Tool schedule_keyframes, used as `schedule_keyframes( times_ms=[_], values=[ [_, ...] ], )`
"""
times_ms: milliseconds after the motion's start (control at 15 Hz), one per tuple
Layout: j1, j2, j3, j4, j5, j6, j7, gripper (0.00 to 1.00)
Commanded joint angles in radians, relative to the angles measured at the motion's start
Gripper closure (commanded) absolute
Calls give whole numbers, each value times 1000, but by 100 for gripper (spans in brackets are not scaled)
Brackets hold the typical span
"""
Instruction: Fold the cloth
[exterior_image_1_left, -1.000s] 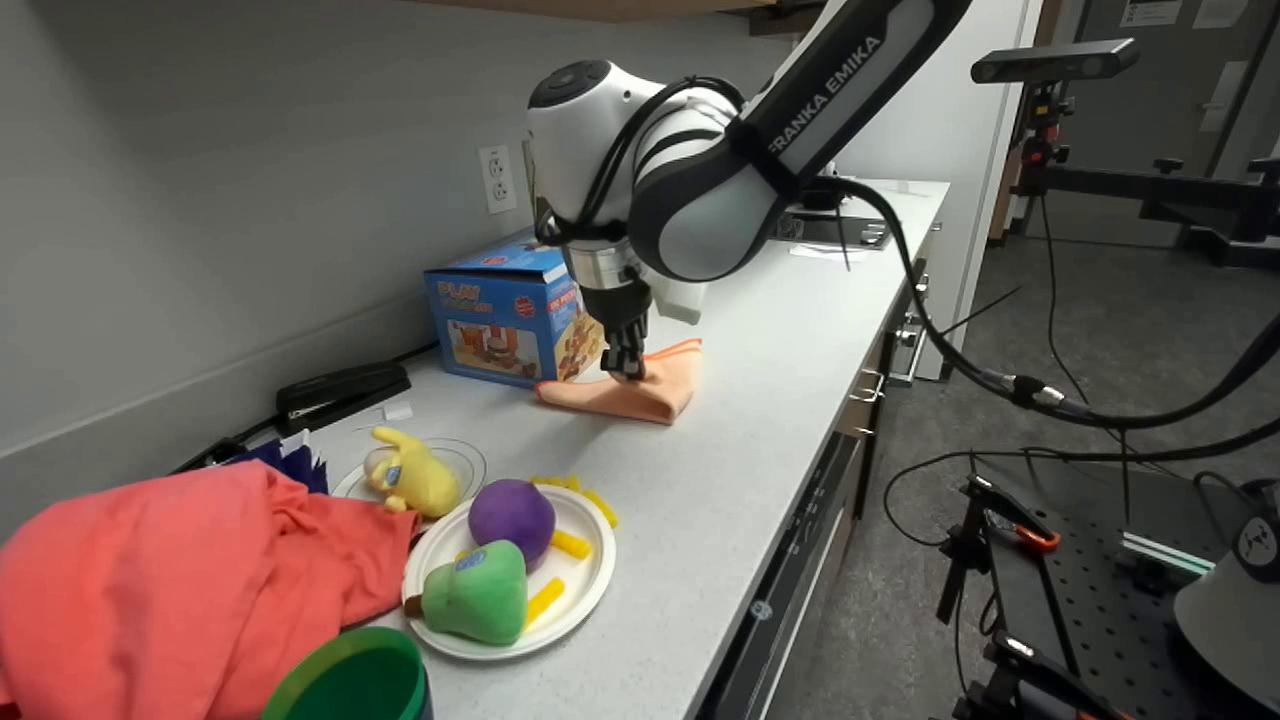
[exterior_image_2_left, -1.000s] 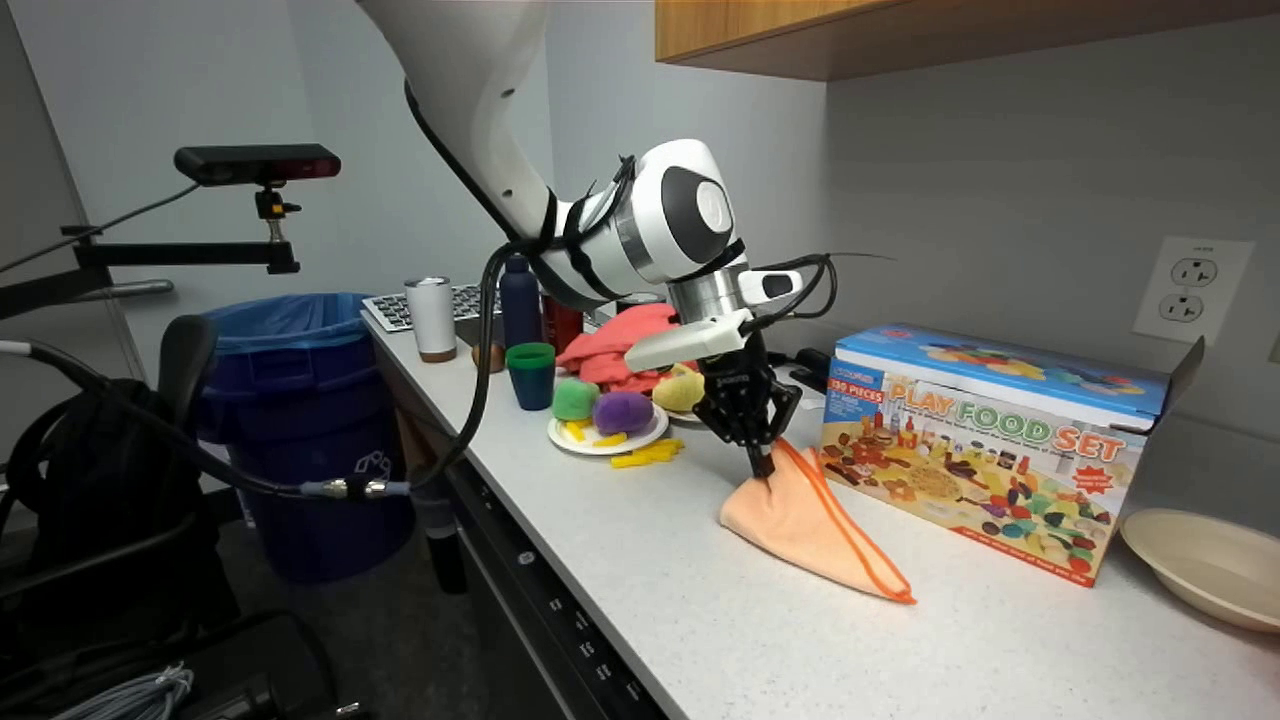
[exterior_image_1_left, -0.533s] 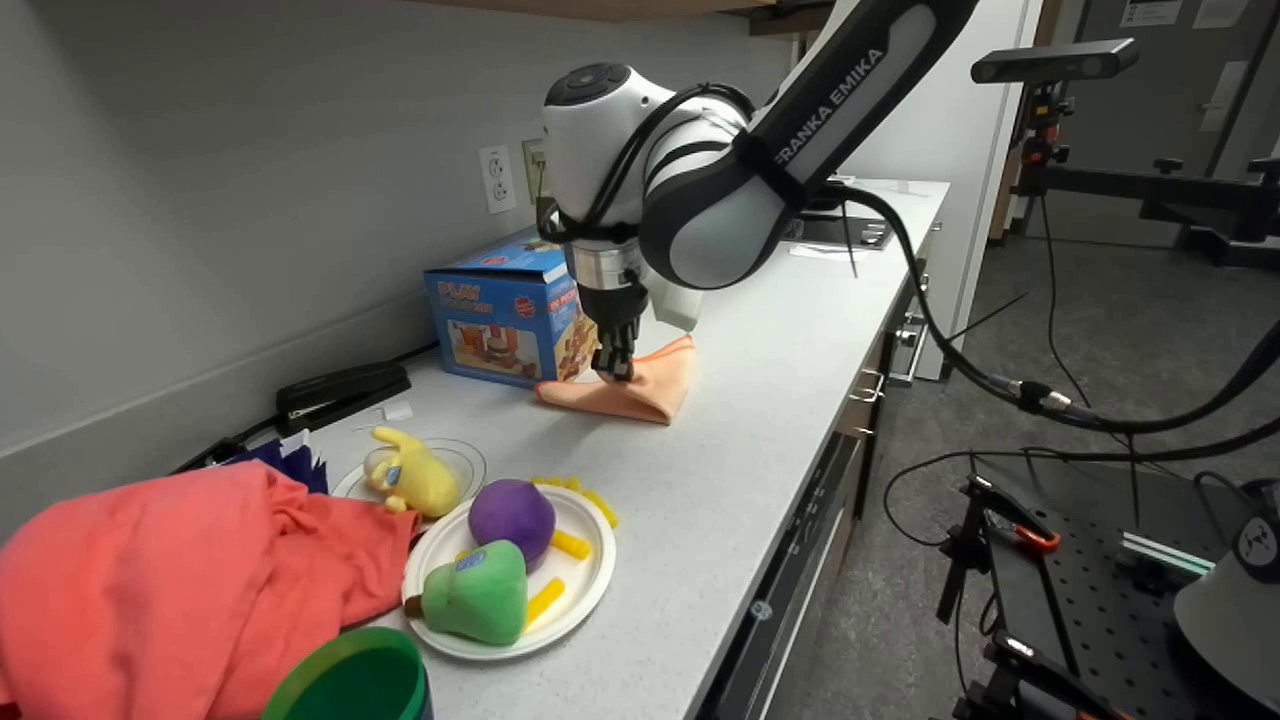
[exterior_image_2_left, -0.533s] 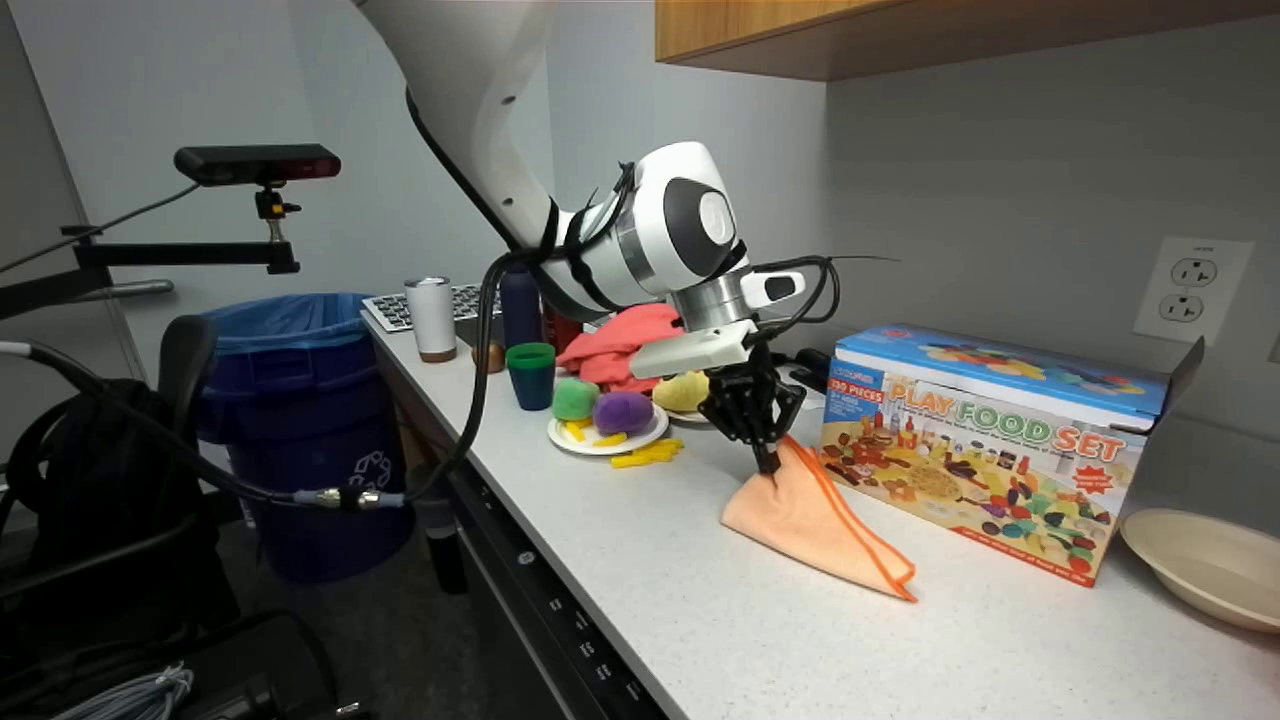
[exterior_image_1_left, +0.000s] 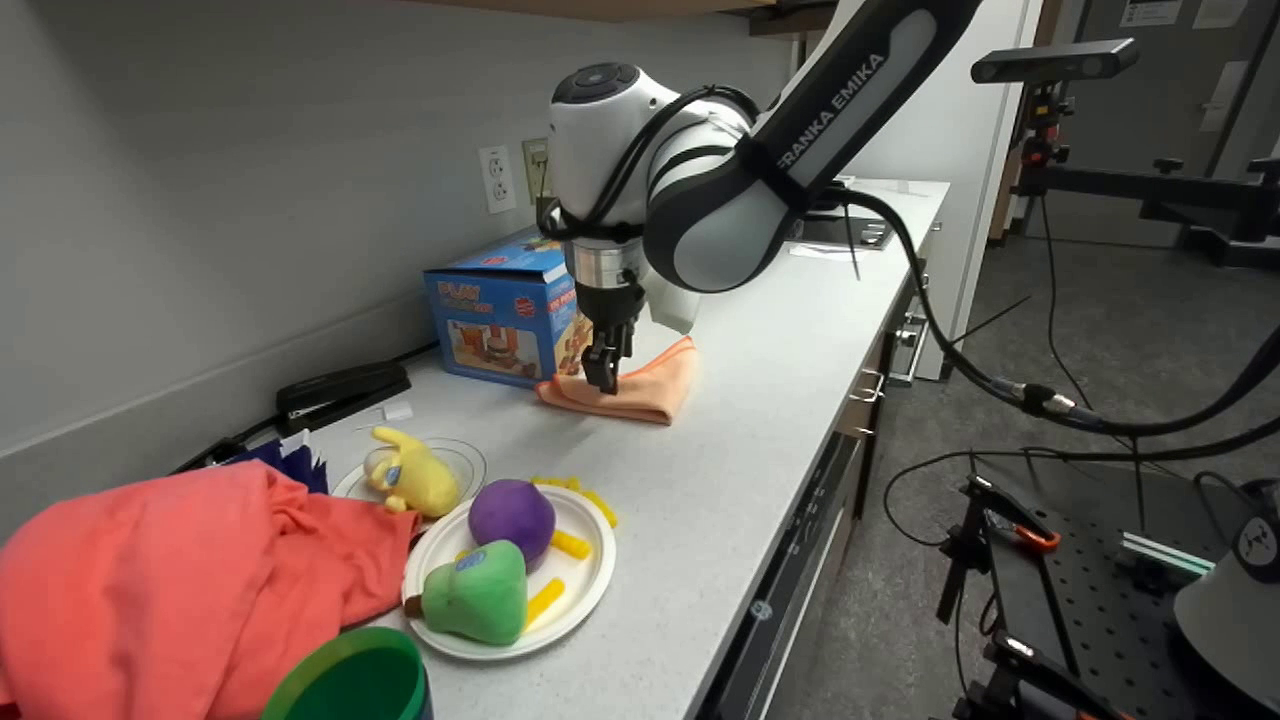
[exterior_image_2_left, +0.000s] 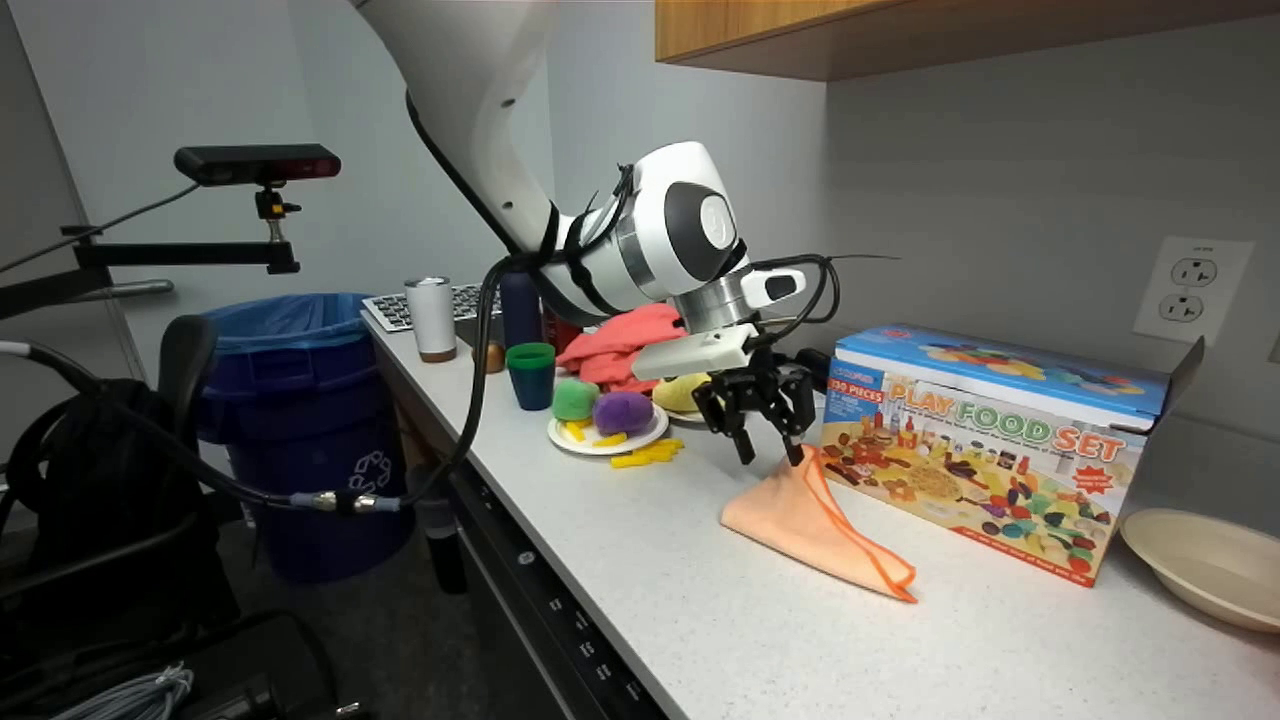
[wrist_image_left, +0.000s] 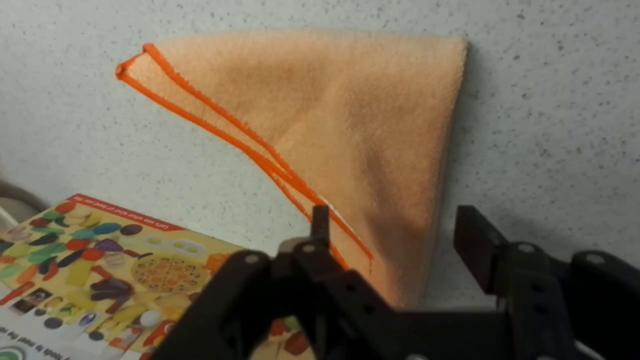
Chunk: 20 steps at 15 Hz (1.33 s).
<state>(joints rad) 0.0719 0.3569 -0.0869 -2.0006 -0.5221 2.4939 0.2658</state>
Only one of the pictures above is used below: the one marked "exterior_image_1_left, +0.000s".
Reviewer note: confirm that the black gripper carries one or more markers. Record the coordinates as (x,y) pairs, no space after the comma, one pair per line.
(612,317)

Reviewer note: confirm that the orange microfibre cloth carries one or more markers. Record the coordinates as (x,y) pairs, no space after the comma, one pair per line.
(653,393)

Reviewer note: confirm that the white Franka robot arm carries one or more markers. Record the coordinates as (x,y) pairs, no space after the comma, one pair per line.
(745,214)

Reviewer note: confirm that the red crumpled cloth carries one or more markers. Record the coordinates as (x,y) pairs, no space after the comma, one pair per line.
(175,586)

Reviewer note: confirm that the play food set box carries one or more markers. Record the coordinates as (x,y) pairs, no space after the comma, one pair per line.
(495,321)

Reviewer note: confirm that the purple plush ball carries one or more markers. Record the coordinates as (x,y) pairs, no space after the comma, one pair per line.
(511,519)

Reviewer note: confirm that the yellow toy fry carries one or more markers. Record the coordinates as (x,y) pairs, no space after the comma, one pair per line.
(571,547)
(544,602)

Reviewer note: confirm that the yellow plush toy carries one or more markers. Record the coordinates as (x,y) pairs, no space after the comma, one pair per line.
(423,479)

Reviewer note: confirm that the large white plate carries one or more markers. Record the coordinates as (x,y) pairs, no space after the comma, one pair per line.
(584,586)

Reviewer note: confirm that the green plush pear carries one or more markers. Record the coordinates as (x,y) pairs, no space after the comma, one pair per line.
(474,602)

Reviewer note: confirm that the black stapler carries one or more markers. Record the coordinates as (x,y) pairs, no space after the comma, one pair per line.
(342,391)

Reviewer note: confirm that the black flat device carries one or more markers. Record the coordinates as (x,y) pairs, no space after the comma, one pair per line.
(845,232)

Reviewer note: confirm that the dark blue folded object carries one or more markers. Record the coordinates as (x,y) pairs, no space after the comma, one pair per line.
(303,467)

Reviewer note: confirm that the green bowl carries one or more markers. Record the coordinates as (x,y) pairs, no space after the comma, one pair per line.
(346,680)

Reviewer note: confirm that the white tall appliance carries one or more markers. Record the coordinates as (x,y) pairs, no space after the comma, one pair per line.
(992,202)

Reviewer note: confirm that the black orange clamp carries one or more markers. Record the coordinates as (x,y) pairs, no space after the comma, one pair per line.
(1025,538)

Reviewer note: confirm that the black perforated cart top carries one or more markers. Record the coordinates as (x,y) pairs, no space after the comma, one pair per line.
(1092,613)

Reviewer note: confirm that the grey round seat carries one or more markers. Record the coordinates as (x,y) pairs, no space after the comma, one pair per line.
(1234,643)

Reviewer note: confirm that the beige wall switch plate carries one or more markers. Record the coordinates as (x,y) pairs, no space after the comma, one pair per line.
(535,164)

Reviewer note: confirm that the white wall outlet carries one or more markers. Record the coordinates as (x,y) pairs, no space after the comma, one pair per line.
(497,178)

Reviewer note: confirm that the wooden wall cabinet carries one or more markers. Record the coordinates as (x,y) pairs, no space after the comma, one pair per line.
(640,8)

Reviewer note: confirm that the black stereo camera bar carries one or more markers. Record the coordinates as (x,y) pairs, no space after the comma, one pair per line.
(1066,58)

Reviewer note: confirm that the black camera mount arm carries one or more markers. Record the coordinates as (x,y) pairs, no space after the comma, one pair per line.
(1146,184)

